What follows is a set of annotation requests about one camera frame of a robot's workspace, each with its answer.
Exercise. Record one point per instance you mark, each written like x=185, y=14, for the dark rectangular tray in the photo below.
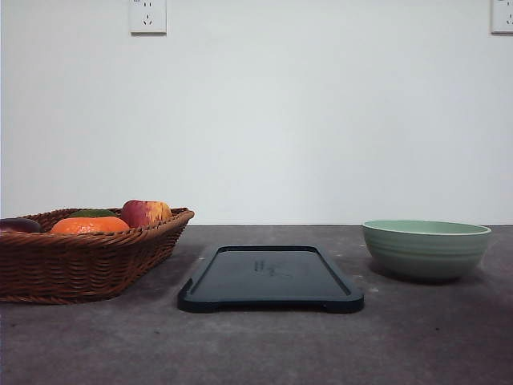
x=265, y=277

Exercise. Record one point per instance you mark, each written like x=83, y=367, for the white wall socket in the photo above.
x=148, y=18
x=500, y=18

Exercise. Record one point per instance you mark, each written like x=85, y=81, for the white wall socket left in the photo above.
x=148, y=18

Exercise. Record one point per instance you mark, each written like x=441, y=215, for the white wall socket right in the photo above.
x=500, y=18

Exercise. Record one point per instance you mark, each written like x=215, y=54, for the green ceramic bowl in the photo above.
x=427, y=248

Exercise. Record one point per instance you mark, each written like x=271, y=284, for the dark green fruit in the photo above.
x=92, y=213

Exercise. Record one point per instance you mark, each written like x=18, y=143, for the red yellow apple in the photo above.
x=138, y=213

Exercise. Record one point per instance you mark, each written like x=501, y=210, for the brown wicker basket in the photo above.
x=84, y=255

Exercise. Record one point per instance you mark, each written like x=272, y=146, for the dark purple fruit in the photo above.
x=21, y=225

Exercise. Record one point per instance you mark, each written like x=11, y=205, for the orange tangerine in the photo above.
x=89, y=225

